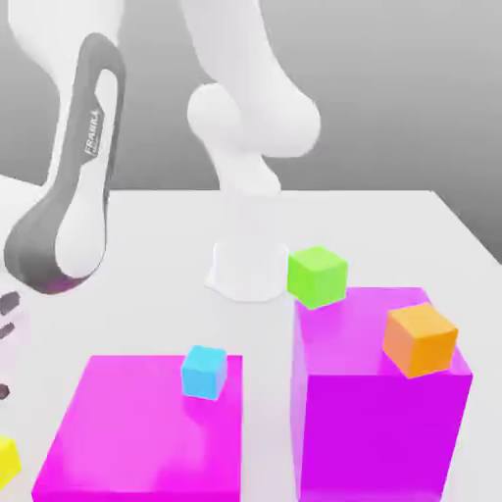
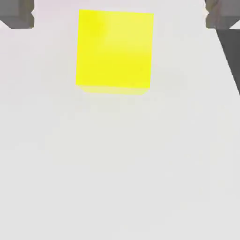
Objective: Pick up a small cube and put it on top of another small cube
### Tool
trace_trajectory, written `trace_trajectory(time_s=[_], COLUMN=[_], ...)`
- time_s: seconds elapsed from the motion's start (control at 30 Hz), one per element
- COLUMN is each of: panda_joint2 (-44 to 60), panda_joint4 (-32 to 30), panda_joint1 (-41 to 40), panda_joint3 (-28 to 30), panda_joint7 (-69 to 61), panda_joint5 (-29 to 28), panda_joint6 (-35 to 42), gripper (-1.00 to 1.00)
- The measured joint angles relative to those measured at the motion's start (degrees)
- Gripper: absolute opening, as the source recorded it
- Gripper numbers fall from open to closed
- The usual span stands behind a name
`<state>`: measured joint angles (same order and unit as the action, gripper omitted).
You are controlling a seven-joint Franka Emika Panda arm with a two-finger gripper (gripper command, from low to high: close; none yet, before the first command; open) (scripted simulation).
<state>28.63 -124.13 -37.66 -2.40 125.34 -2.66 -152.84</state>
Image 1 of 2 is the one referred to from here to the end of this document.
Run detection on small green cube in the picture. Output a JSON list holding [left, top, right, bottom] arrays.
[[286, 245, 349, 311]]

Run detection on small orange cube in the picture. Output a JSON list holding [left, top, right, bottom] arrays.
[[381, 301, 460, 380]]

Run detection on large low magenta box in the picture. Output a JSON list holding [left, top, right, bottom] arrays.
[[30, 354, 244, 502]]

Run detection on small light blue cube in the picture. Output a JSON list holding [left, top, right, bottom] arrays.
[[180, 344, 228, 402]]

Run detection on large tall magenta box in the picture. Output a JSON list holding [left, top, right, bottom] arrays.
[[289, 286, 475, 502]]

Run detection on small yellow cube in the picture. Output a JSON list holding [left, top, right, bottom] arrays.
[[0, 433, 24, 491]]

